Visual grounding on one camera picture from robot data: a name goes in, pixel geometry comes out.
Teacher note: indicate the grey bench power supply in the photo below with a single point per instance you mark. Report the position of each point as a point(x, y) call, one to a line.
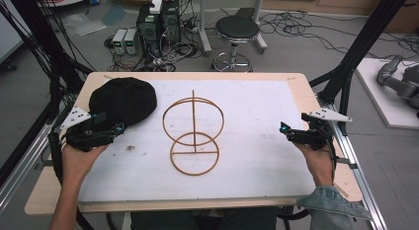
point(131, 40)
point(119, 40)

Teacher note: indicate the black hat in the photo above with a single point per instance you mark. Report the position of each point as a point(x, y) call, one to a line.
point(123, 100)

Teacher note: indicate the person's right hand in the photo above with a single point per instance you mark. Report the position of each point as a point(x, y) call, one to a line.
point(316, 161)

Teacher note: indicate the white box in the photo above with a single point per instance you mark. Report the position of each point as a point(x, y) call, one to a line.
point(156, 6)

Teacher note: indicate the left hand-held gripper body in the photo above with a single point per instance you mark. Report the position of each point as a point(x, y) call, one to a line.
point(82, 136)

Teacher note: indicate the black round stool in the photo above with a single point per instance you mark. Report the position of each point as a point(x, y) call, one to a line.
point(236, 27)

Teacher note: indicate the white platform board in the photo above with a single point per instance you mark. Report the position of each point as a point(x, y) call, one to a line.
point(382, 101)

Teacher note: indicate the person's left hand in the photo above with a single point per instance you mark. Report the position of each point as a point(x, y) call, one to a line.
point(79, 161)

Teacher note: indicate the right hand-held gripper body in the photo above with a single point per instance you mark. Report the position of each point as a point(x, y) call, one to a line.
point(313, 134)

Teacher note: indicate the white desk leg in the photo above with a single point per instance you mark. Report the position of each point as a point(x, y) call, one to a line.
point(204, 26)
point(260, 26)

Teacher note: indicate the white table mat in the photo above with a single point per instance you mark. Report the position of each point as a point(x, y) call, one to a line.
point(257, 151)

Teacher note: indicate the black computer tower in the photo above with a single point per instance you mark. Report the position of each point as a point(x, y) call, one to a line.
point(171, 21)
point(148, 32)

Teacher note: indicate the aluminium rail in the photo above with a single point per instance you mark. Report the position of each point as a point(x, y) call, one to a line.
point(23, 170)
point(355, 170)

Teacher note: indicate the black metal frame stand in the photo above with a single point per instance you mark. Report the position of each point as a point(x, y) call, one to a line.
point(39, 42)
point(359, 49)

